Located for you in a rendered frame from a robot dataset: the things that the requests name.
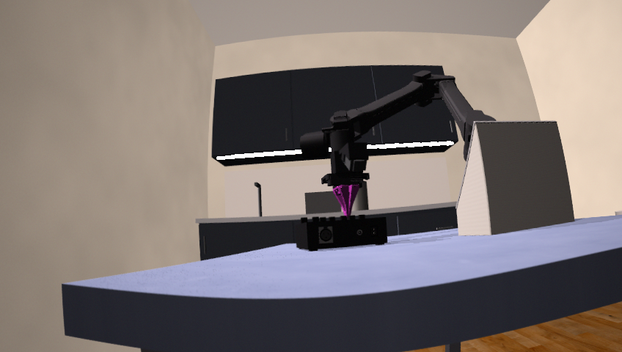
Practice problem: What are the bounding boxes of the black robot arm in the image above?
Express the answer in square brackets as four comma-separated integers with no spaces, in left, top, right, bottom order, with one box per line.
[300,70,496,174]

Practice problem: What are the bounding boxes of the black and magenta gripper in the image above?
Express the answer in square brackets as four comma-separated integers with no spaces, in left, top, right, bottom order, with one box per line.
[321,173,370,219]

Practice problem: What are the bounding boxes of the black lighting desk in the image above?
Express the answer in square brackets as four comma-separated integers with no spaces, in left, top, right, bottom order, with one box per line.
[295,215,387,252]

